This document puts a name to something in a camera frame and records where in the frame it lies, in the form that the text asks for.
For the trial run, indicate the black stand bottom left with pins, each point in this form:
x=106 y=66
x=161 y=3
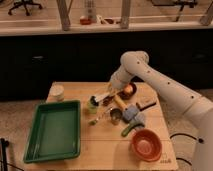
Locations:
x=3 y=155

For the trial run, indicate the green plastic tray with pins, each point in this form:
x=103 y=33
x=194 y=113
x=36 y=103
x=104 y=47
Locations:
x=54 y=133

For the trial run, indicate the peach toy fruit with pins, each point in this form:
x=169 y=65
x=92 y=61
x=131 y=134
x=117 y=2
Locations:
x=128 y=89

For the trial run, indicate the green plastic cup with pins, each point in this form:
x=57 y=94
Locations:
x=92 y=107

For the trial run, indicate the dark brown bowl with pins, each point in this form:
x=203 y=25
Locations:
x=127 y=96

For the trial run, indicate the small metal cup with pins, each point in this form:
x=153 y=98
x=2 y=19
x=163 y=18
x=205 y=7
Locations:
x=116 y=115

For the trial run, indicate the red bowl on shelf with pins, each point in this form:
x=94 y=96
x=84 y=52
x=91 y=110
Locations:
x=85 y=21

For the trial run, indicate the white black dish brush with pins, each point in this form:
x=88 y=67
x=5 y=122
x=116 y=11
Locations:
x=96 y=99

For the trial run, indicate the orange plastic bowl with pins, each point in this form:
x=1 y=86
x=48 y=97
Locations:
x=146 y=145

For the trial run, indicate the white bottle on shelf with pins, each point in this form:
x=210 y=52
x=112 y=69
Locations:
x=90 y=10

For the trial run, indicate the brown grape bunch toy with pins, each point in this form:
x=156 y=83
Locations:
x=107 y=100

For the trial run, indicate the wooden block black handle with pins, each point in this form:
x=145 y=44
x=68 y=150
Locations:
x=145 y=104

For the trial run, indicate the small paint brush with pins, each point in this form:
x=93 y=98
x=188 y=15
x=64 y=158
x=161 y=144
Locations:
x=97 y=119

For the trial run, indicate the blue grey cloth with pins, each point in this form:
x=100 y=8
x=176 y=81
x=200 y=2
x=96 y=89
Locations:
x=132 y=114

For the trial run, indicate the yellow wooden rolling pin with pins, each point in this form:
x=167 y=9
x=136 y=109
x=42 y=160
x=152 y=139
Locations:
x=120 y=102

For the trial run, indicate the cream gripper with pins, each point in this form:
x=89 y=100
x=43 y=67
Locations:
x=112 y=90

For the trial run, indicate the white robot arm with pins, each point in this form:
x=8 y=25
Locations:
x=197 y=108

